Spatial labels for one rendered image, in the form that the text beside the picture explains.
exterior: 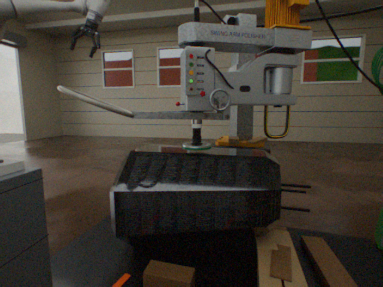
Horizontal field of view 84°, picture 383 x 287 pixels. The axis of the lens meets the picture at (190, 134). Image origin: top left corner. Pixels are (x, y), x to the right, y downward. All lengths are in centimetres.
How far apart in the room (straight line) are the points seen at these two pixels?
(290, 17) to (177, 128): 658
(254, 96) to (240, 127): 75
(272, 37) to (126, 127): 755
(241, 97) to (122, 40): 779
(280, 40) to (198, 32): 59
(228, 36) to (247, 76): 30
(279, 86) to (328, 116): 655
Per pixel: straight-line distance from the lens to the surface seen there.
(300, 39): 184
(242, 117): 230
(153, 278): 155
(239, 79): 157
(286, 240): 179
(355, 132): 860
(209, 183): 139
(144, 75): 844
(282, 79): 175
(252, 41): 165
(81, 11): 179
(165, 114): 145
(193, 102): 144
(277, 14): 186
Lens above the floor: 113
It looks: 7 degrees down
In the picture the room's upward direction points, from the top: straight up
